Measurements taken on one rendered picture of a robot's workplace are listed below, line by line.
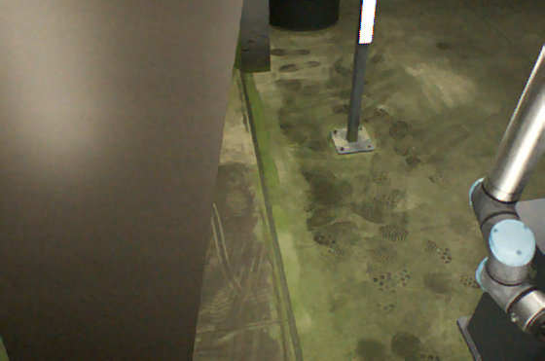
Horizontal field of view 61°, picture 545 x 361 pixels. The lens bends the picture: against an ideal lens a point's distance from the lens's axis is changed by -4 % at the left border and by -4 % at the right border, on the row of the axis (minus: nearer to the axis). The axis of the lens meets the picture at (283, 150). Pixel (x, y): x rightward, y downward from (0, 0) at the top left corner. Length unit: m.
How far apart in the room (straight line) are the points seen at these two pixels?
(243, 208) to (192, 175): 1.49
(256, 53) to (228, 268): 1.56
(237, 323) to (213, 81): 1.33
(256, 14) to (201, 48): 2.40
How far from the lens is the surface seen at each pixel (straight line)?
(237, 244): 2.02
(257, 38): 3.03
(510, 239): 1.09
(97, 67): 0.58
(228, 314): 1.84
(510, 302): 1.18
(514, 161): 1.08
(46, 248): 0.80
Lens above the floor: 1.61
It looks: 40 degrees down
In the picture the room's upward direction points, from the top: 1 degrees counter-clockwise
